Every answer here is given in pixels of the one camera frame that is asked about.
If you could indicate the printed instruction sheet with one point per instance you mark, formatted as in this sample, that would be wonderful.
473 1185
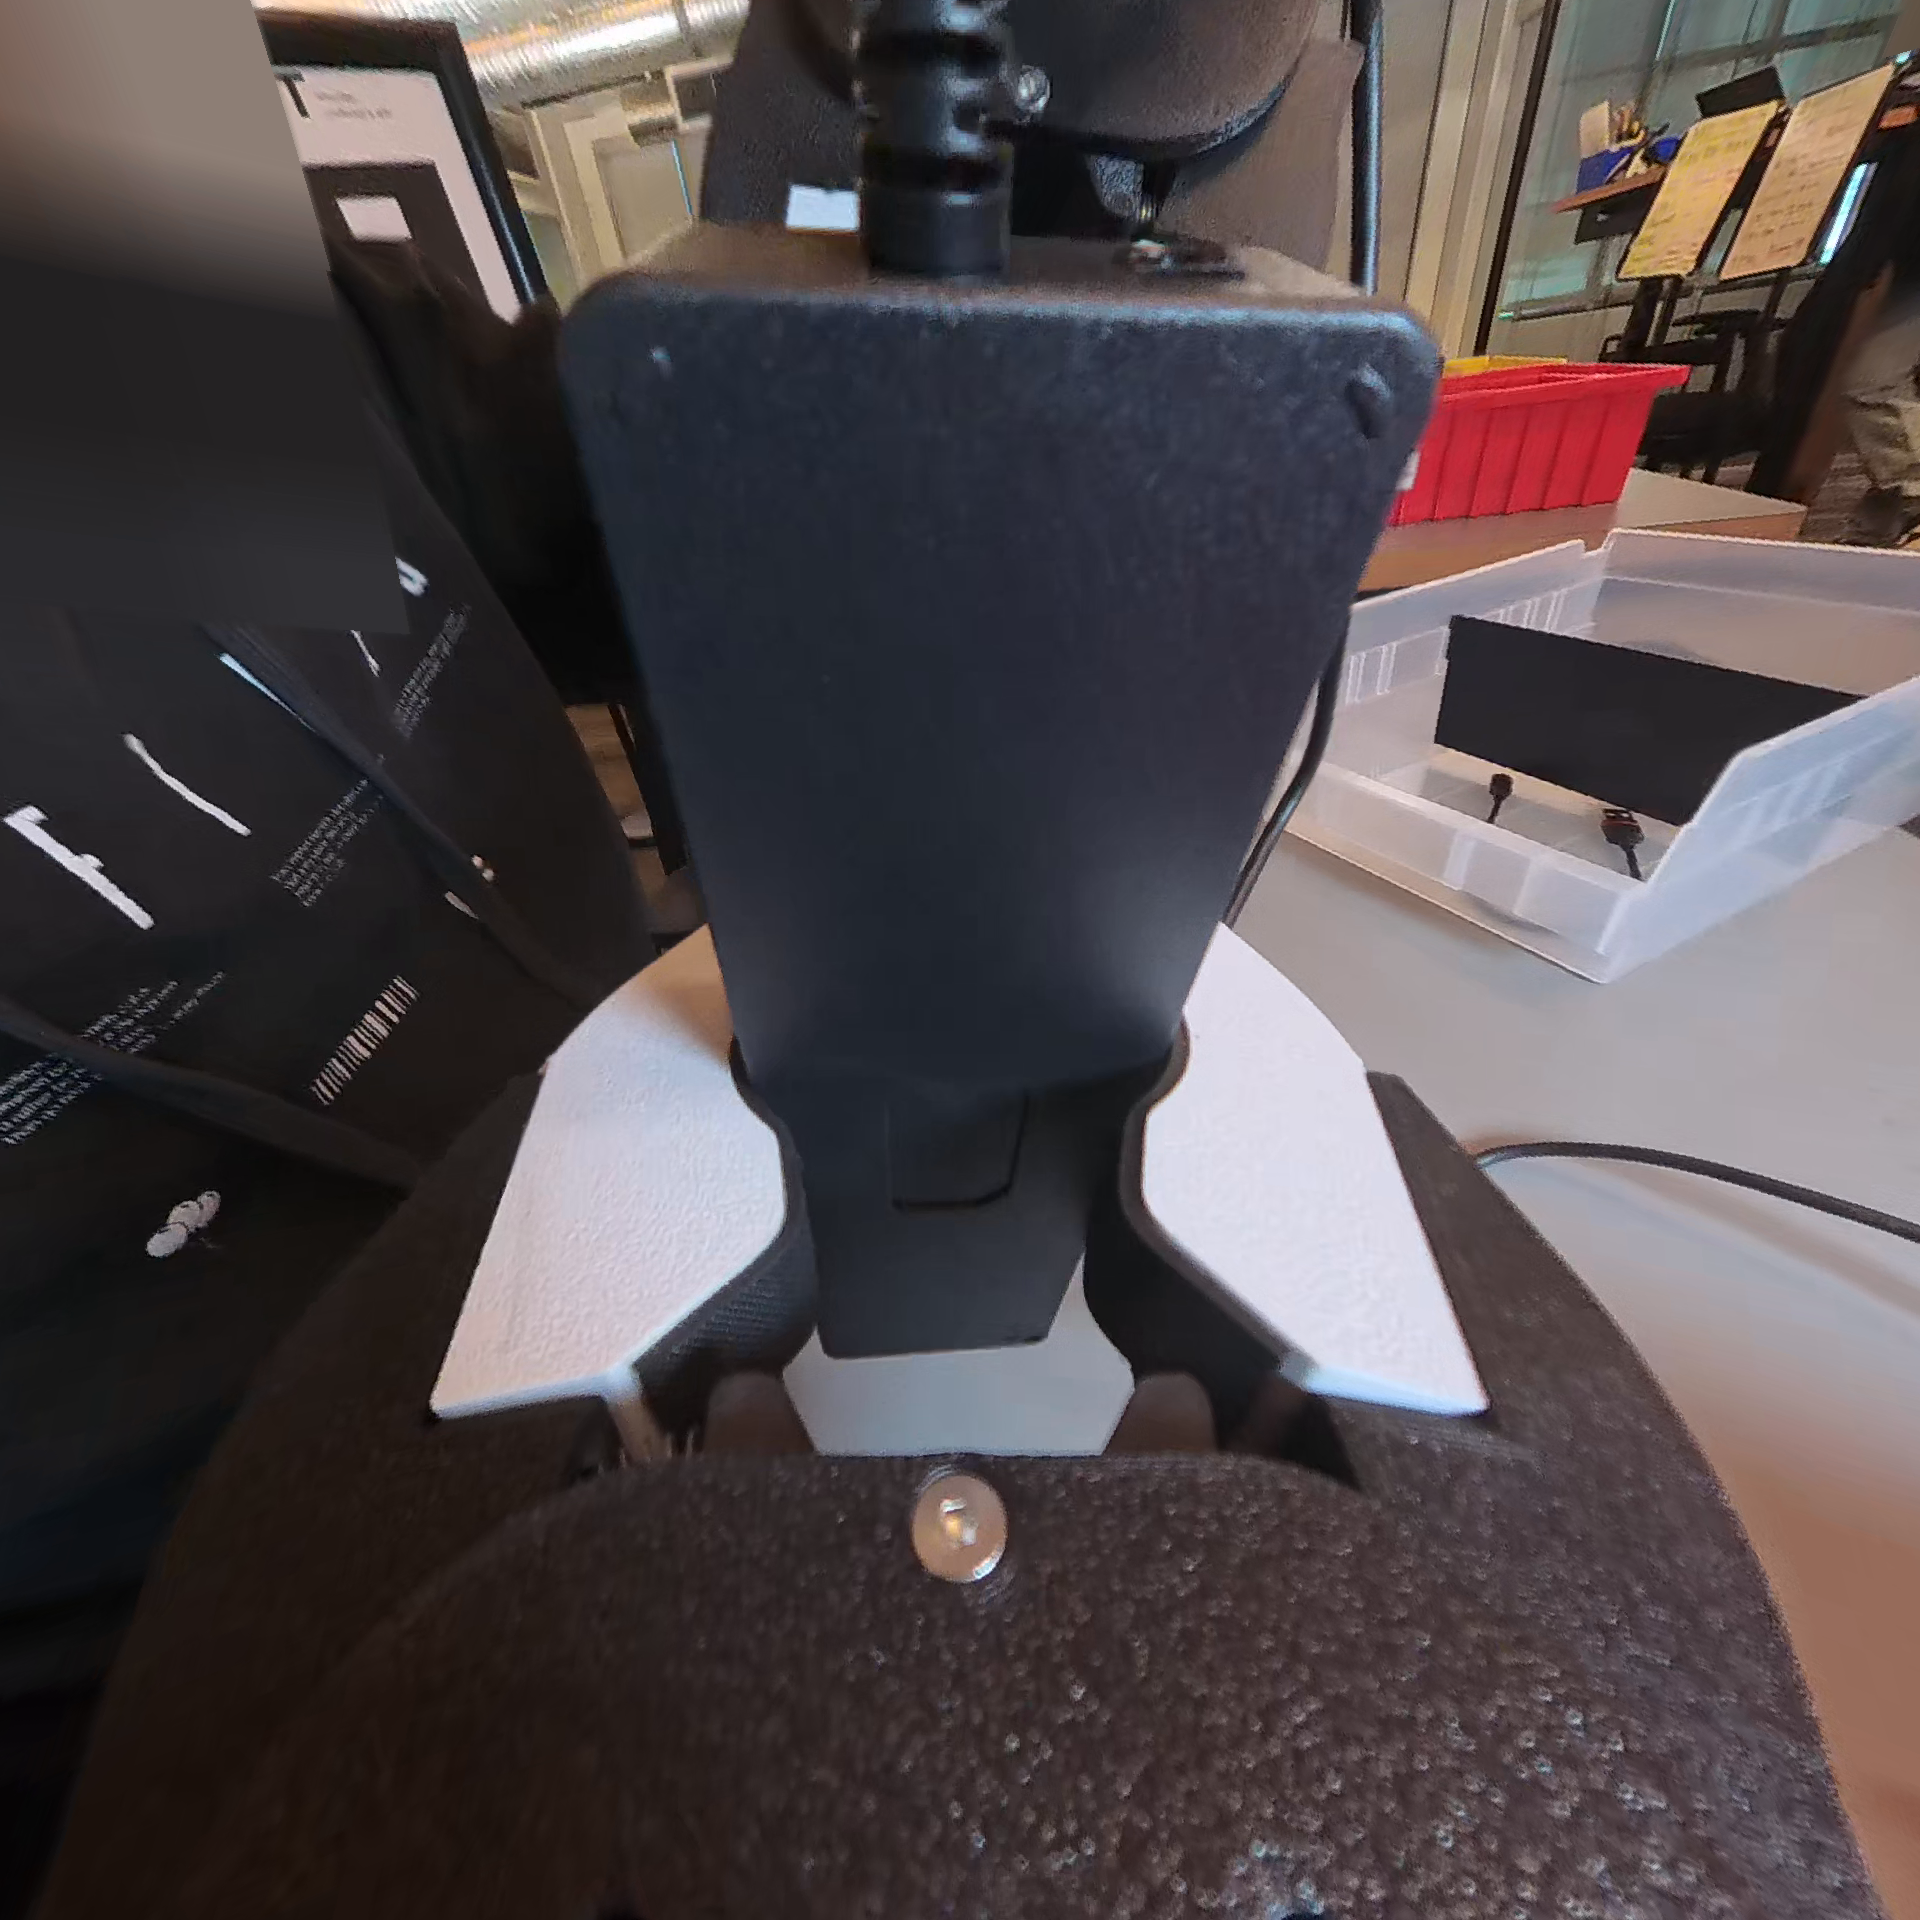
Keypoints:
1702 196
1808 174

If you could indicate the black framed sign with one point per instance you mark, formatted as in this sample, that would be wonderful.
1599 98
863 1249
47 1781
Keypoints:
406 150

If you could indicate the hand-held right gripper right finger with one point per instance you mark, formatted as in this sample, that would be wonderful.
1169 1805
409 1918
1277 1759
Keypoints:
1288 1200

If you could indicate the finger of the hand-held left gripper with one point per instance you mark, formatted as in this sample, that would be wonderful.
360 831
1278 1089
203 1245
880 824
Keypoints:
820 211

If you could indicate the clear plastic bin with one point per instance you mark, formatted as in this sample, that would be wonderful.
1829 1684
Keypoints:
1801 781

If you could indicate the black usb hub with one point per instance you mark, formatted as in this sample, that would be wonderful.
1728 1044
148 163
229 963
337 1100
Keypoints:
988 631

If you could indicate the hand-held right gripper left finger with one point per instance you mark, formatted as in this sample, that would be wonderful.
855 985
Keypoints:
631 1200

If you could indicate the red plastic bin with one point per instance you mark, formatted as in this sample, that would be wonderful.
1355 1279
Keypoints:
1529 450

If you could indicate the black bin divider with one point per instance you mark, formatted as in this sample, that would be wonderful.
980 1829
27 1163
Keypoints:
1621 723

